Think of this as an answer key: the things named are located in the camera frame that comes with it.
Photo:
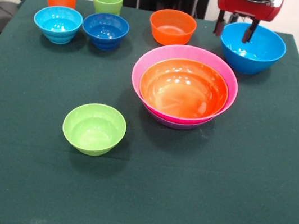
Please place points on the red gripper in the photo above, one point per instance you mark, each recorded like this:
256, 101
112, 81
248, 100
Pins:
248, 8

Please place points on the medium blue bowl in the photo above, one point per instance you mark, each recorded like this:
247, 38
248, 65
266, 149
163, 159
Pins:
250, 57

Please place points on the wide orange bowl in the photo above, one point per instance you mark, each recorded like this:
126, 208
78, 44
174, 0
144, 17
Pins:
184, 92

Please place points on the large pink bowl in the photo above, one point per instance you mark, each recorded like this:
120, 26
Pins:
137, 73

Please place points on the purple bowl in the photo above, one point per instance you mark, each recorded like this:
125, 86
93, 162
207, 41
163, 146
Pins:
177, 125

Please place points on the small dark blue bowl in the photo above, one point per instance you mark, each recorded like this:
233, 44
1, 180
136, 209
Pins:
105, 32

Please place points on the small green bowl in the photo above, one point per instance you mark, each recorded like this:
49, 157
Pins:
93, 131

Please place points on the small light blue bowl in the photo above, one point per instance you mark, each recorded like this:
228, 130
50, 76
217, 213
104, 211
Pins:
57, 25

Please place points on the small deep orange bowl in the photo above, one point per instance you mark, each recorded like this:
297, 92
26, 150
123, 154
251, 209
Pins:
172, 26

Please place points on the green cup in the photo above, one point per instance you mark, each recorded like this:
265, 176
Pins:
107, 1

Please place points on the dark green tablecloth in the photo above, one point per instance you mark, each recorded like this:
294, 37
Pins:
135, 200

